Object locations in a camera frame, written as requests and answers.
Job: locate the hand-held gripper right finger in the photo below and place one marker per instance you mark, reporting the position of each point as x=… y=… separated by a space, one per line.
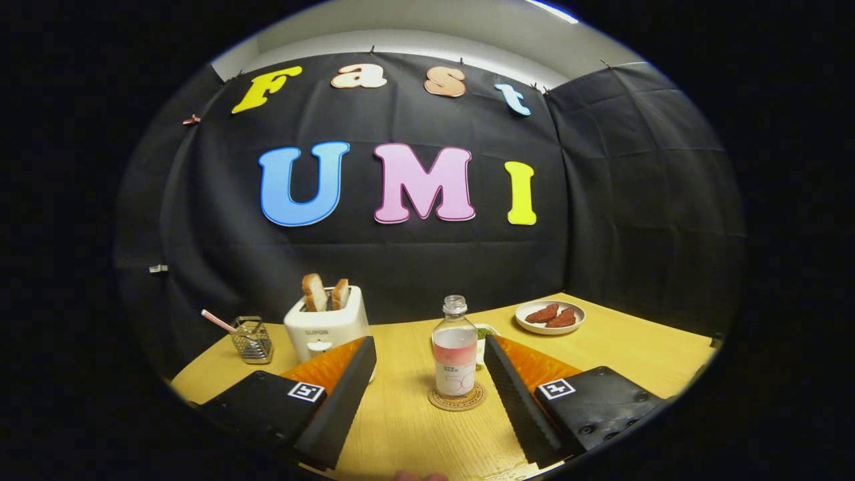
x=514 y=407

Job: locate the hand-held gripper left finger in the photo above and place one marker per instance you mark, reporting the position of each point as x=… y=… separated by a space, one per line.
x=340 y=407

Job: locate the round wooden coaster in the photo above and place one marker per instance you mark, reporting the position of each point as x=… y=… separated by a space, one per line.
x=469 y=403

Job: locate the clear juice bottle pink label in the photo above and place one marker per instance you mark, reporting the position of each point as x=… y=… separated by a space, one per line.
x=455 y=361

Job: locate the wooden table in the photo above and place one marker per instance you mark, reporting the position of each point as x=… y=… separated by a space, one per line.
x=407 y=434

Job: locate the white toaster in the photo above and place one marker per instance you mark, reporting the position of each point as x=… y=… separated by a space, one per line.
x=327 y=329

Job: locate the white divided condiment dish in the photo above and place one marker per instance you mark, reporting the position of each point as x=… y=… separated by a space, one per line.
x=485 y=332

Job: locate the white round plate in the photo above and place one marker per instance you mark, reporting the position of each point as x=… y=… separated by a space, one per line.
x=531 y=328

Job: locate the red meat piece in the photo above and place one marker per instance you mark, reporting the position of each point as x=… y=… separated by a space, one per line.
x=542 y=313
x=562 y=319

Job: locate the toast slice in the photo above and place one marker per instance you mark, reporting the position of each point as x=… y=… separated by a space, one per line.
x=340 y=295
x=312 y=294

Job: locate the pink straw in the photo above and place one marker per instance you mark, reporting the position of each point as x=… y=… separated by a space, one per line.
x=217 y=321

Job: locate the black backdrop cloth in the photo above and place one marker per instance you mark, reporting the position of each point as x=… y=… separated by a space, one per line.
x=414 y=260

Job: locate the pink clip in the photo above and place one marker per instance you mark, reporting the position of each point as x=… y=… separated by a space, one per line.
x=192 y=120

